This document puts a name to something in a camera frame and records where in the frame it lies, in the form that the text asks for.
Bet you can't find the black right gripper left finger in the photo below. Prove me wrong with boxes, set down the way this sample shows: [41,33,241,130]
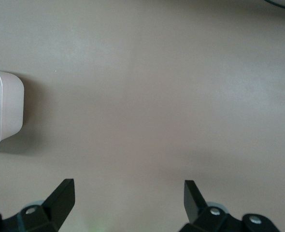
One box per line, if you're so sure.
[0,178,76,232]

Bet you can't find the pale pink plastic storage box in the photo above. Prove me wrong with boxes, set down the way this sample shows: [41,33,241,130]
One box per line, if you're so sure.
[0,63,25,153]

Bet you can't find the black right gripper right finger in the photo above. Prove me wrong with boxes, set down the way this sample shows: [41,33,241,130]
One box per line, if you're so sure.
[178,180,281,232]

